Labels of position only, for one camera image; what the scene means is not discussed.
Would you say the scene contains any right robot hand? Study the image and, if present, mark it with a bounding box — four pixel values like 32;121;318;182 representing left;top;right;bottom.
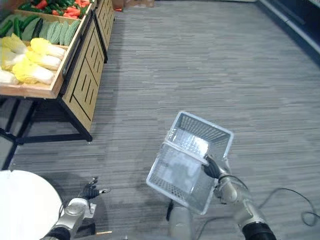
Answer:
201;153;228;180

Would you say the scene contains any dark shelf base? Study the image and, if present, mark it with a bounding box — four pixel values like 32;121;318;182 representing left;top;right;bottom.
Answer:
256;0;320;65

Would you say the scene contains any white round robot body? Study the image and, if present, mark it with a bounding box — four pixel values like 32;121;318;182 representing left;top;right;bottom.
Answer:
0;169;64;240

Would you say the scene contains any green pepper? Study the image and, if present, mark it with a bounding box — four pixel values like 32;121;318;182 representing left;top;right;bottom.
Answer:
18;2;39;12
43;3;65;16

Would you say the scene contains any pale green smooth gourd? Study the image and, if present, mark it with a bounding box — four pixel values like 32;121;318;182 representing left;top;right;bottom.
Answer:
20;17;41;41

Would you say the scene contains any thin black cable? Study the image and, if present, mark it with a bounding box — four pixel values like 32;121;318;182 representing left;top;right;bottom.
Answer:
256;187;320;227

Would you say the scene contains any dark green cucumber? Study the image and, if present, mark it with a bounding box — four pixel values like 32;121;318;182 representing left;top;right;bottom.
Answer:
12;17;23;39
21;14;40;30
0;19;14;37
32;17;44;39

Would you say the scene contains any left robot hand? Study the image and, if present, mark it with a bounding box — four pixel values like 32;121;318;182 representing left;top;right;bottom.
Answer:
77;176;112;201

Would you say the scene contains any large wooden vegetable stand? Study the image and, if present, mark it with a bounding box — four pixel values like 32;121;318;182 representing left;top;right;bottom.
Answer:
0;9;109;171

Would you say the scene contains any light green bitter gourd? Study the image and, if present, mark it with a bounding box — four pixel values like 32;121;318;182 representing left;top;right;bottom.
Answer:
64;19;81;47
46;20;63;45
38;20;52;40
58;20;70;46

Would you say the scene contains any white plastic shopping basket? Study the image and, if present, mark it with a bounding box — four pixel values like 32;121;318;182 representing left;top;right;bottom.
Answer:
145;110;235;216

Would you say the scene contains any napa cabbage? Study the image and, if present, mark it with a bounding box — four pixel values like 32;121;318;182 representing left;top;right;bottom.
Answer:
0;47;27;71
0;69;20;86
11;58;56;85
24;49;62;72
0;33;29;55
29;37;67;61

